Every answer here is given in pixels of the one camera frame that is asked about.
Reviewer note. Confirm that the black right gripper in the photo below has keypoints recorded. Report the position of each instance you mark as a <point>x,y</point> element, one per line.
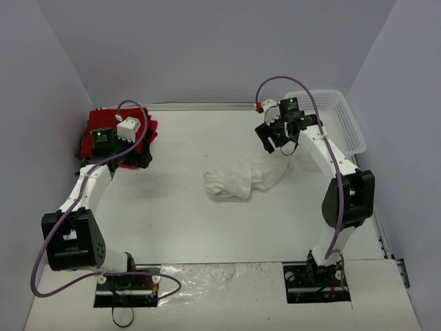
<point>265,135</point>

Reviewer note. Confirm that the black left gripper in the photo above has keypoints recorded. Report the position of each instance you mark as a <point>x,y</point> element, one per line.
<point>143,157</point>

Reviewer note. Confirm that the white t-shirt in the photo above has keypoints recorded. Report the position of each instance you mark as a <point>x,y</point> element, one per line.
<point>237,179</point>

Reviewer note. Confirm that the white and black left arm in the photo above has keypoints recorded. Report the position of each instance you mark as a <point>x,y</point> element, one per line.
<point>74,239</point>

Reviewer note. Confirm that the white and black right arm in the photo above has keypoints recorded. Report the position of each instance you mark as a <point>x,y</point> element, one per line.
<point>348,201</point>

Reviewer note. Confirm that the dark red folded t-shirt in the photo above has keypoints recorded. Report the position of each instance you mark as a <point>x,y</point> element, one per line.
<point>105,118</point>

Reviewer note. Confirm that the white plastic basket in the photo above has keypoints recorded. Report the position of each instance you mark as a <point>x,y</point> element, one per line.
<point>339,121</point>

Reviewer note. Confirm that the white foam board front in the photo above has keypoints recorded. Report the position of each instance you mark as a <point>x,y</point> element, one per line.
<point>248,296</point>

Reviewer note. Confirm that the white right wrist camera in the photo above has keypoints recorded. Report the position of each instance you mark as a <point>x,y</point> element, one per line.
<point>269,109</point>

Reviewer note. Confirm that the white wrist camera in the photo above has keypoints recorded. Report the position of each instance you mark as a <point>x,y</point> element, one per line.
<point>126,130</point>
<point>269,109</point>

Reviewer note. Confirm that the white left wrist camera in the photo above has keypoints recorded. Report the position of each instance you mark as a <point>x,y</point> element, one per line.
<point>126,130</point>

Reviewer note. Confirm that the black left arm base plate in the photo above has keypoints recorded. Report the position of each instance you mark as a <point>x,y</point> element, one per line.
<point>126,292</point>

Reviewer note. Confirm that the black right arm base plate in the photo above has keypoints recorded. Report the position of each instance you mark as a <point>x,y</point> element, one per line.
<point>300,288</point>

